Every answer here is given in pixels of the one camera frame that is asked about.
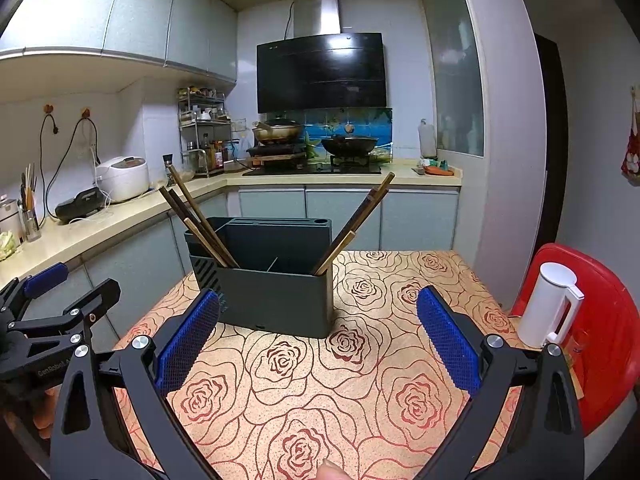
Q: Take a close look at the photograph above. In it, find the dark grey utensil holder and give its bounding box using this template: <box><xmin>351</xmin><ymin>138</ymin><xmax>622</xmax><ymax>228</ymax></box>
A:
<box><xmin>184</xmin><ymin>216</ymin><xmax>335</xmax><ymax>339</ymax></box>

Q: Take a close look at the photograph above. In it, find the orange rose tablecloth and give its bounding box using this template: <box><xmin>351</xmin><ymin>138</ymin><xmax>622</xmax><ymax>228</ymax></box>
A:
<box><xmin>112</xmin><ymin>249</ymin><xmax>584</xmax><ymax>480</ymax></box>

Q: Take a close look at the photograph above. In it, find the person's left hand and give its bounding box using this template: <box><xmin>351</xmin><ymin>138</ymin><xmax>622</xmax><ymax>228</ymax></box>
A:
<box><xmin>32</xmin><ymin>391</ymin><xmax>57</xmax><ymax>440</ymax></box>

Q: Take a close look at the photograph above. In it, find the orange and green object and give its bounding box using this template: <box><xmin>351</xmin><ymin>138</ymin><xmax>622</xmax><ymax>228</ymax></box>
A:
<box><xmin>421</xmin><ymin>158</ymin><xmax>455</xmax><ymax>177</ymax></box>

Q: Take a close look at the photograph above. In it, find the dark wooden chopstick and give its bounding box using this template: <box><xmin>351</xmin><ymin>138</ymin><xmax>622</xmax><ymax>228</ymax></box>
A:
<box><xmin>158</xmin><ymin>186</ymin><xmax>223</xmax><ymax>265</ymax></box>
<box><xmin>325</xmin><ymin>188</ymin><xmax>379</xmax><ymax>263</ymax></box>
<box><xmin>167</xmin><ymin>189</ymin><xmax>231</xmax><ymax>267</ymax></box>

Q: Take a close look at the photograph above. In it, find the black induction cooker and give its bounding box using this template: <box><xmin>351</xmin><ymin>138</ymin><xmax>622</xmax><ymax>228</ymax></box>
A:
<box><xmin>245</xmin><ymin>142</ymin><xmax>307</xmax><ymax>162</ymax></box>

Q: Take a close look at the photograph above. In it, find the black wok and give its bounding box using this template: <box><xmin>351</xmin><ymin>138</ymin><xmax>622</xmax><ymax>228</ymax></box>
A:
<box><xmin>319</xmin><ymin>133</ymin><xmax>380</xmax><ymax>157</ymax></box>

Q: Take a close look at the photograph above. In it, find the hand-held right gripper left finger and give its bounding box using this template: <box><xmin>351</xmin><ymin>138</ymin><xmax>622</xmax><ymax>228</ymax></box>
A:
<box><xmin>50</xmin><ymin>289</ymin><xmax>221</xmax><ymax>480</ymax></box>

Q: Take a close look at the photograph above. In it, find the metal utensil cup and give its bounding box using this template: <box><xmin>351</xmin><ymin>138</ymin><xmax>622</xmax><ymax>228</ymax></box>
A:
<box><xmin>18</xmin><ymin>162</ymin><xmax>42</xmax><ymax>244</ymax></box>

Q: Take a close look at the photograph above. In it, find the dark door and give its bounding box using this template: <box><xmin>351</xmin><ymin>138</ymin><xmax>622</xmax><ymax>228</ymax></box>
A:
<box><xmin>532</xmin><ymin>32</ymin><xmax>569</xmax><ymax>257</ymax></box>

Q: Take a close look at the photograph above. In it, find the black range hood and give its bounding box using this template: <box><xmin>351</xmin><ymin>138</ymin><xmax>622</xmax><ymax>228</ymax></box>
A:
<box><xmin>256</xmin><ymin>0</ymin><xmax>389</xmax><ymax>115</ymax></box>

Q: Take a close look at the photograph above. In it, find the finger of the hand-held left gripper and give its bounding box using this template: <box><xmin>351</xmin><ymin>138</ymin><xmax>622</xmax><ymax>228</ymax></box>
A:
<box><xmin>0</xmin><ymin>262</ymin><xmax>69</xmax><ymax>323</ymax></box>
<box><xmin>6</xmin><ymin>279</ymin><xmax>121</xmax><ymax>351</ymax></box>

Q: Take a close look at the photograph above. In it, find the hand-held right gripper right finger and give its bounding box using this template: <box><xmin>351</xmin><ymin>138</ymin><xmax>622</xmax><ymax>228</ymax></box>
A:
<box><xmin>415</xmin><ymin>286</ymin><xmax>586</xmax><ymax>480</ymax></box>

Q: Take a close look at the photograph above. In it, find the napa cabbage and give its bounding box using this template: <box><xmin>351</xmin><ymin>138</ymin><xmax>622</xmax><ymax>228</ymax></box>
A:
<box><xmin>0</xmin><ymin>230</ymin><xmax>21</xmax><ymax>262</ymax></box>

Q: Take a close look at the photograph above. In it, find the frosted glass window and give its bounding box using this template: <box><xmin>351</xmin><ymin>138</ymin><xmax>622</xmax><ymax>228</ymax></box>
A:
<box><xmin>422</xmin><ymin>0</ymin><xmax>485</xmax><ymax>157</ymax></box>

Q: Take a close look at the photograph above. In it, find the white rice cooker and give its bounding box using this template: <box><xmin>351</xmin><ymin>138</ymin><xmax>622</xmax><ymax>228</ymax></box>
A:
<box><xmin>94</xmin><ymin>155</ymin><xmax>151</xmax><ymax>205</ymax></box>

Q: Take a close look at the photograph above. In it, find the black countertop appliance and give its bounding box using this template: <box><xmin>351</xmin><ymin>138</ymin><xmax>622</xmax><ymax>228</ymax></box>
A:
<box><xmin>53</xmin><ymin>185</ymin><xmax>114</xmax><ymax>225</ymax></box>

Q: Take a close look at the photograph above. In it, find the white plastic bottle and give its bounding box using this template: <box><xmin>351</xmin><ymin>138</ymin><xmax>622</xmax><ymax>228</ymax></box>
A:
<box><xmin>417</xmin><ymin>118</ymin><xmax>439</xmax><ymax>160</ymax></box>

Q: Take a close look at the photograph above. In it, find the red plastic stool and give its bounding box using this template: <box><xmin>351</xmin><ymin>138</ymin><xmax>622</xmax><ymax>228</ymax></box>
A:
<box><xmin>509</xmin><ymin>242</ymin><xmax>640</xmax><ymax>437</ymax></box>

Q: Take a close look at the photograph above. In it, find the white electric kettle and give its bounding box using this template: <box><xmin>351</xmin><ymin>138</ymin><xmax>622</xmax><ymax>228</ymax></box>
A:
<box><xmin>515</xmin><ymin>261</ymin><xmax>585</xmax><ymax>349</ymax></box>

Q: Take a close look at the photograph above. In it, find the black power cable with plug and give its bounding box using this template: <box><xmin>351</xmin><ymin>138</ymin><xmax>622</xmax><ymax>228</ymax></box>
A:
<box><xmin>39</xmin><ymin>114</ymin><xmax>62</xmax><ymax>222</ymax></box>

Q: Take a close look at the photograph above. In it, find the brass-coloured pot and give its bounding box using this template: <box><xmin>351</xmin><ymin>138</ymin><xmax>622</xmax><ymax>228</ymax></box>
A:
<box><xmin>251</xmin><ymin>117</ymin><xmax>305</xmax><ymax>144</ymax></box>

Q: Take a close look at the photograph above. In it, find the red patterned hanging mitt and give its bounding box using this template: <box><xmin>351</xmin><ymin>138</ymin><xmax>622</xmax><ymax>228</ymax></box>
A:
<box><xmin>621</xmin><ymin>100</ymin><xmax>640</xmax><ymax>180</ymax></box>

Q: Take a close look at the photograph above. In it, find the black gas stove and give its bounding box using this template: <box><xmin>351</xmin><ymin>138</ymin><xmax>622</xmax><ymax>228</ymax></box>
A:
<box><xmin>242</xmin><ymin>155</ymin><xmax>384</xmax><ymax>175</ymax></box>

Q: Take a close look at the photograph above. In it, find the grey base cabinet unit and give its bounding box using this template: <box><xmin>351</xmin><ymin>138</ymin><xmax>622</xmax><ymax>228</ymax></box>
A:
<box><xmin>30</xmin><ymin>185</ymin><xmax>460</xmax><ymax>357</ymax></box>

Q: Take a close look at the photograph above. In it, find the grey wall cabinet unit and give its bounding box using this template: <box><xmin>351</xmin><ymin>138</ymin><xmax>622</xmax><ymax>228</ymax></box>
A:
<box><xmin>0</xmin><ymin>0</ymin><xmax>239</xmax><ymax>87</ymax></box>

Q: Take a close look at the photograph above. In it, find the metal spice rack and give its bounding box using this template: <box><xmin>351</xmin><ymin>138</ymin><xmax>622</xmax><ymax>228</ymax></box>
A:
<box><xmin>177</xmin><ymin>85</ymin><xmax>237</xmax><ymax>179</ymax></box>

